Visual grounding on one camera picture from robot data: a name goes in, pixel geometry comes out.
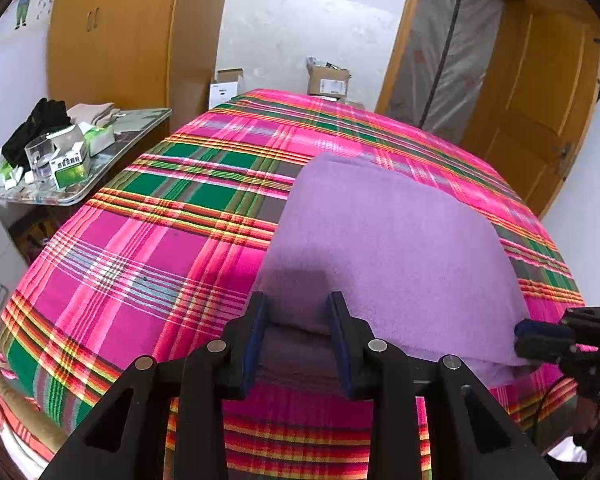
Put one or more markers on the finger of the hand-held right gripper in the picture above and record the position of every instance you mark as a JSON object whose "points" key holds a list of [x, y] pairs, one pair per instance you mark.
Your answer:
{"points": [[530, 329], [545, 351]]}

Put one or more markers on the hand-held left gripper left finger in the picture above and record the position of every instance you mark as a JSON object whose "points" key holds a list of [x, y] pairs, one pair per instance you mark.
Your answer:
{"points": [[256, 355]]}

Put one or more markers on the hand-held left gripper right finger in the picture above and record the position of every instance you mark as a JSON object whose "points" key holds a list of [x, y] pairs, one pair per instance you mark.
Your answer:
{"points": [[340, 355]]}

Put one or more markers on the purple sweater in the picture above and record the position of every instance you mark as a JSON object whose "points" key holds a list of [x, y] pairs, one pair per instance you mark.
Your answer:
{"points": [[380, 260]]}

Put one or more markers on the beige folded clothes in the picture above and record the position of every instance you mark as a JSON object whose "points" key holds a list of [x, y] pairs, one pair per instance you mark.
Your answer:
{"points": [[92, 112]]}

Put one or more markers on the black clothes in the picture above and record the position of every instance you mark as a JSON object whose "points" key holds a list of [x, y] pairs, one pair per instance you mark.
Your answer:
{"points": [[35, 130]]}

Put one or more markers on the person's right hand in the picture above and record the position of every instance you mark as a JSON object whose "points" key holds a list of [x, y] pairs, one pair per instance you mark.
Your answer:
{"points": [[587, 420]]}

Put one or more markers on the pink green plaid bed sheet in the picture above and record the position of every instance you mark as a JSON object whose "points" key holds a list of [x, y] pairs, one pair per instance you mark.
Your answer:
{"points": [[130, 260]]}

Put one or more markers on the wooden door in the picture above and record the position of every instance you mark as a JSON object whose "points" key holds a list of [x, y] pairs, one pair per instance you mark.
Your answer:
{"points": [[530, 110]]}

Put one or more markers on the floral blanket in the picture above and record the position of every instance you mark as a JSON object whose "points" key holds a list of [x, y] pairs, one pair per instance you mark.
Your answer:
{"points": [[15, 420]]}

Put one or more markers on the yellow bag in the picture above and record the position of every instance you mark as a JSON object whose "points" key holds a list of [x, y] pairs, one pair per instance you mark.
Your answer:
{"points": [[35, 232]]}

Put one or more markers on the folding table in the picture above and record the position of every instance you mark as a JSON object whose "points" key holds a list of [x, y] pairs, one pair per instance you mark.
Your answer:
{"points": [[140, 120]]}

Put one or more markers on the green tissue pack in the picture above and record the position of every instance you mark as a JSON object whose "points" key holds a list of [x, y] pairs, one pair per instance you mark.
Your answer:
{"points": [[100, 140]]}

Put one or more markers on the green white medicine box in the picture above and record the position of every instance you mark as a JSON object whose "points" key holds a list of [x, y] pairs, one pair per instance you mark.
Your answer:
{"points": [[70, 165]]}

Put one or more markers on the tall white box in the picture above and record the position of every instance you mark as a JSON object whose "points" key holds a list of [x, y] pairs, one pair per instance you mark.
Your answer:
{"points": [[225, 90]]}

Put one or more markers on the grey drawer cabinet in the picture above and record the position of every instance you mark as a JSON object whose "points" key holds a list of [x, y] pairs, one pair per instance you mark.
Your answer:
{"points": [[0, 270]]}

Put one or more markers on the brown cardboard box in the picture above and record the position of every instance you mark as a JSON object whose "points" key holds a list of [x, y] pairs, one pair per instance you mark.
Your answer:
{"points": [[327, 80]]}

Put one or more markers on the clear plastic zipper curtain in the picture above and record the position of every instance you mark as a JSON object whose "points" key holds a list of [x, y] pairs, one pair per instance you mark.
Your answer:
{"points": [[445, 60]]}

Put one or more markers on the clear glass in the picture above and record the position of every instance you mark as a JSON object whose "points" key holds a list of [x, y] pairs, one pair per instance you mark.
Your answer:
{"points": [[40, 160]]}

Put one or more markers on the small tissue packets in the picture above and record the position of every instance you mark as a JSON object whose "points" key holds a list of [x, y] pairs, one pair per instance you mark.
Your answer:
{"points": [[5, 172]]}

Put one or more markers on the wooden wardrobe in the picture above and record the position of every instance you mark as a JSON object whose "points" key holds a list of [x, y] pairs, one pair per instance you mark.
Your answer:
{"points": [[125, 35]]}

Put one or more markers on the wooden door frame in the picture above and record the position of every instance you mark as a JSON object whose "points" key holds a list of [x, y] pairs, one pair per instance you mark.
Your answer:
{"points": [[405, 25]]}

